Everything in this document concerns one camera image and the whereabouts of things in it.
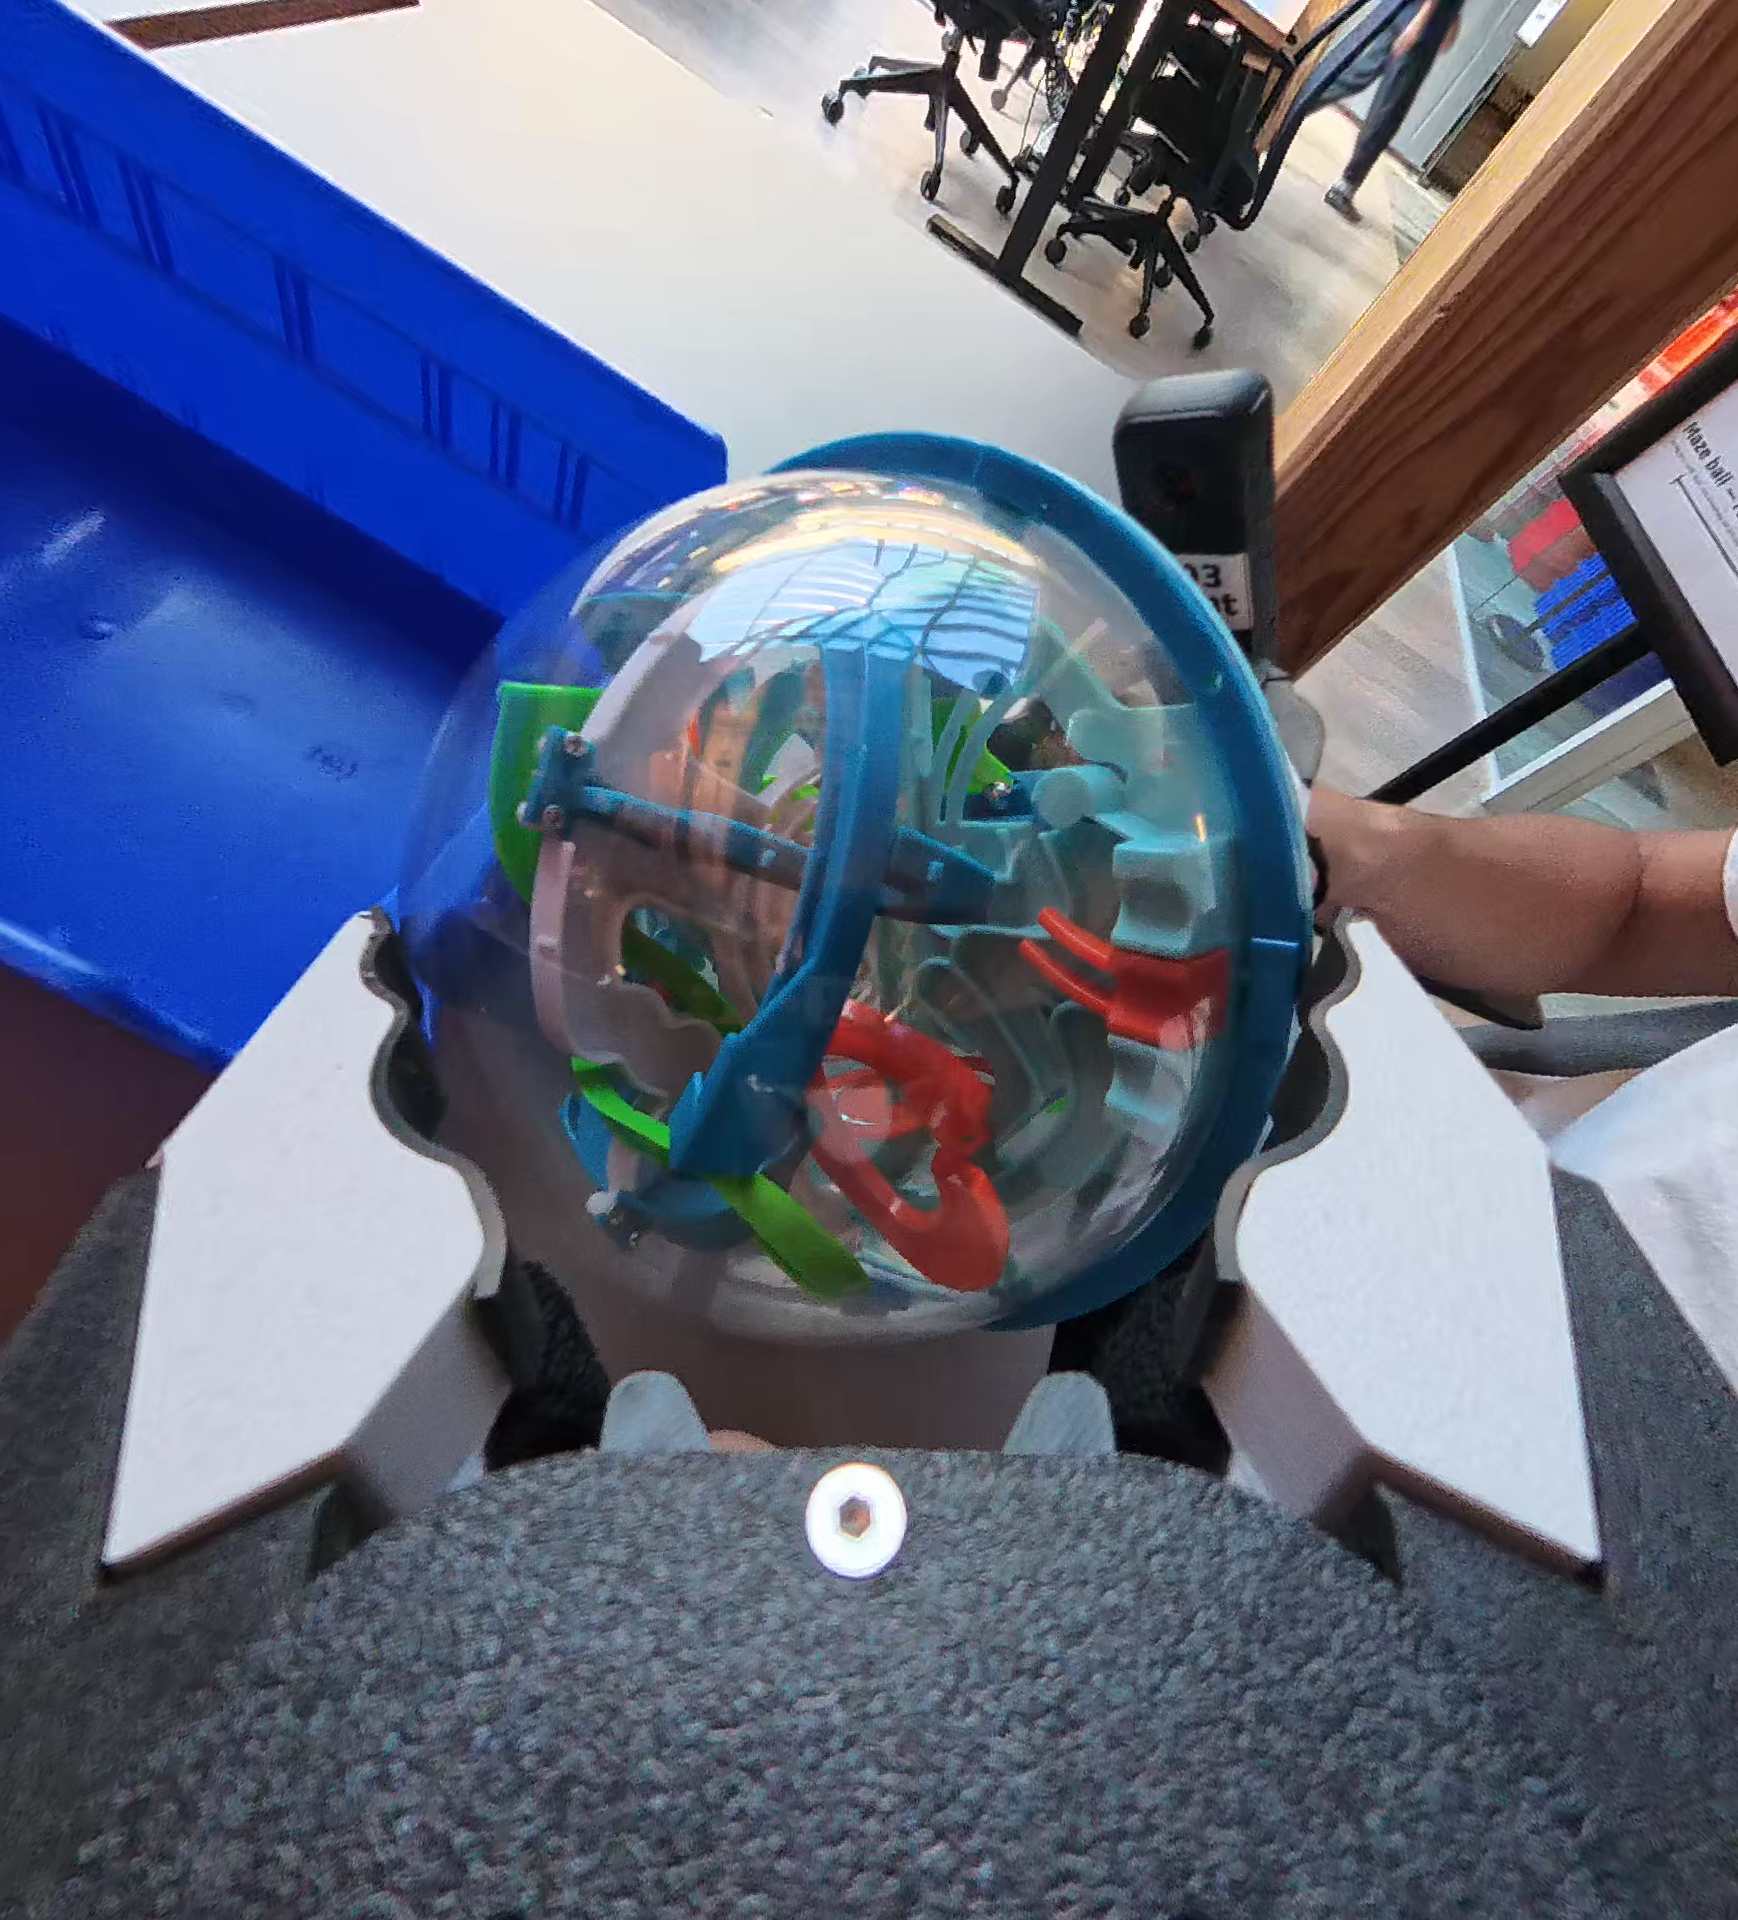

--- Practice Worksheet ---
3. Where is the person's right hand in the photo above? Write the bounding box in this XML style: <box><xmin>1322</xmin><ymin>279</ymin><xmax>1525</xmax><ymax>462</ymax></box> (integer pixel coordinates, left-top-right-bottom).
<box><xmin>1304</xmin><ymin>787</ymin><xmax>1465</xmax><ymax>983</ymax></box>

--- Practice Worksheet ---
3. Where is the wooden beam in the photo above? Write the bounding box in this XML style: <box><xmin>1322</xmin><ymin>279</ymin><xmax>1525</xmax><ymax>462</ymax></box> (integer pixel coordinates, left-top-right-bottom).
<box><xmin>1270</xmin><ymin>0</ymin><xmax>1738</xmax><ymax>680</ymax></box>

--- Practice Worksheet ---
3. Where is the blue plastic bin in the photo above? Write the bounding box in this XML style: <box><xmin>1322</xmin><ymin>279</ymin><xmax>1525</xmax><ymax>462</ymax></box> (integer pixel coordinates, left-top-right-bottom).
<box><xmin>0</xmin><ymin>0</ymin><xmax>730</xmax><ymax>1070</ymax></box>

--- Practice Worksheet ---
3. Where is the person's right forearm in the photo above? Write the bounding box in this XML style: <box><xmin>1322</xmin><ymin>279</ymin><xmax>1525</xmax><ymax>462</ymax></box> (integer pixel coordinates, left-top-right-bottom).
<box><xmin>1455</xmin><ymin>821</ymin><xmax>1738</xmax><ymax>1003</ymax></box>

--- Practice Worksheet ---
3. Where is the clear maze ball blue ring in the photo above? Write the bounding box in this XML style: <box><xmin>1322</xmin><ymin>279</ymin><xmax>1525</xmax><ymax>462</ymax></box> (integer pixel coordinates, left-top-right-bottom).
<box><xmin>396</xmin><ymin>432</ymin><xmax>1322</xmax><ymax>1338</ymax></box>

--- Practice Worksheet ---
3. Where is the black office chair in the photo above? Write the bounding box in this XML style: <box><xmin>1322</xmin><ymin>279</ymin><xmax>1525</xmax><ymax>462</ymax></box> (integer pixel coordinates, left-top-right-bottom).
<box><xmin>1044</xmin><ymin>11</ymin><xmax>1299</xmax><ymax>353</ymax></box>
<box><xmin>821</xmin><ymin>0</ymin><xmax>1025</xmax><ymax>215</ymax></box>

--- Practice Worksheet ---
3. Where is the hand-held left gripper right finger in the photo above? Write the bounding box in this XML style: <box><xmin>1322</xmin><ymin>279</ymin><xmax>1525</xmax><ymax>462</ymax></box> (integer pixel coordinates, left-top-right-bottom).
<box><xmin>1198</xmin><ymin>911</ymin><xmax>1606</xmax><ymax>1578</ymax></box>

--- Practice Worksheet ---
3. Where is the desk with black legs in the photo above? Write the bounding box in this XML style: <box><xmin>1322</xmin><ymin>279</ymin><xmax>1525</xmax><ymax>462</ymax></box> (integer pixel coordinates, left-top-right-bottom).
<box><xmin>926</xmin><ymin>0</ymin><xmax>1315</xmax><ymax>341</ymax></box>

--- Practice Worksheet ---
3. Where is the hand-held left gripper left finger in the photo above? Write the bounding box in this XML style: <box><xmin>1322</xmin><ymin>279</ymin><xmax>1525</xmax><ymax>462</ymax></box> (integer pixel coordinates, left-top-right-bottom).
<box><xmin>101</xmin><ymin>911</ymin><xmax>514</xmax><ymax>1578</ymax></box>

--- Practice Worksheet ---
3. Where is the red crate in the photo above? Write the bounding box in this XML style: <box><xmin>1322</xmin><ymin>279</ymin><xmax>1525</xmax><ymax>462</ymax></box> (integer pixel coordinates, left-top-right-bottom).
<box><xmin>1502</xmin><ymin>498</ymin><xmax>1594</xmax><ymax>583</ymax></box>

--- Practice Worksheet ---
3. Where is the stack of blue crates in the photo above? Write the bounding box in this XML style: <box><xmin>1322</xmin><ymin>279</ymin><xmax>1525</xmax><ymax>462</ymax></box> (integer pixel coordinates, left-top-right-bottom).
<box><xmin>1532</xmin><ymin>551</ymin><xmax>1655</xmax><ymax>666</ymax></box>

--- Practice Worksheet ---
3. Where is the black sign stand pole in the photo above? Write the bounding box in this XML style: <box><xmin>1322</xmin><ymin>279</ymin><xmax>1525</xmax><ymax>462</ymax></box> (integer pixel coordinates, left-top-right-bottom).
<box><xmin>1369</xmin><ymin>626</ymin><xmax>1664</xmax><ymax>808</ymax></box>

